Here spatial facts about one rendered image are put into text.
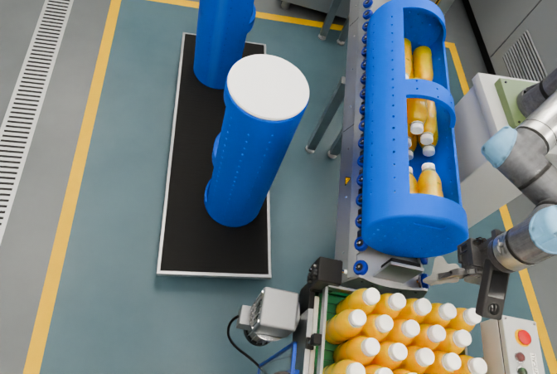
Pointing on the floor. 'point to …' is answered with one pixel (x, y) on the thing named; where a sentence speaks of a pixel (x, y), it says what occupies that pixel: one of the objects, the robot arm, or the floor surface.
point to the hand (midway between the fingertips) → (452, 290)
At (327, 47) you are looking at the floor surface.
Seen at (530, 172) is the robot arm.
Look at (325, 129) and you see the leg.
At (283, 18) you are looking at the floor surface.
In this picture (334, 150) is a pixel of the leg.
